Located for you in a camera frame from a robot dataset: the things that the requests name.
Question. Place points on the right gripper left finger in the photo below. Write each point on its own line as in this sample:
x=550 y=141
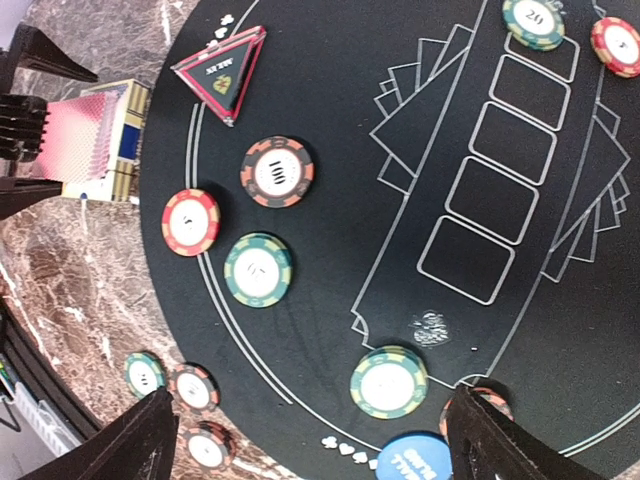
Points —
x=139 y=444

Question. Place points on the round black poker mat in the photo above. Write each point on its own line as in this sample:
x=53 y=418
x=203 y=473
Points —
x=474 y=201

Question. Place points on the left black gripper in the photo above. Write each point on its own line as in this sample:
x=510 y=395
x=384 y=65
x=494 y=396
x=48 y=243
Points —
x=24 y=118

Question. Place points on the green poker chip stack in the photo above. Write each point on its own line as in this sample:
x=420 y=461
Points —
x=144 y=374

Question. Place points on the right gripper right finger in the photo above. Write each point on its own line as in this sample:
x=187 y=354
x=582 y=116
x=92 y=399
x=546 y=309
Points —
x=485 y=444

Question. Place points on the blue small blind button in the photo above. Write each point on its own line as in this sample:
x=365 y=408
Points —
x=415 y=456

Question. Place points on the triangular red dealer button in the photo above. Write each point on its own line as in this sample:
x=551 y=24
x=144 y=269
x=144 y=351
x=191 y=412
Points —
x=219 y=75

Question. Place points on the yellow playing card box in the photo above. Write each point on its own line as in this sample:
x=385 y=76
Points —
x=115 y=184

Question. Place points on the red playing card deck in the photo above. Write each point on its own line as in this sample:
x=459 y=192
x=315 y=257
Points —
x=78 y=141

